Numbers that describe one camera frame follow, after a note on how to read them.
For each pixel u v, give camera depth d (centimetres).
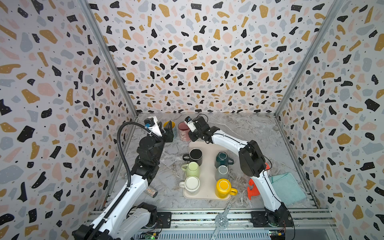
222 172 80
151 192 79
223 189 75
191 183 79
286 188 84
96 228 38
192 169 81
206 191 84
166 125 72
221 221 74
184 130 96
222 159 84
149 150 52
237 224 73
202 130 78
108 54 86
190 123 88
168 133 64
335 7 72
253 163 59
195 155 88
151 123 58
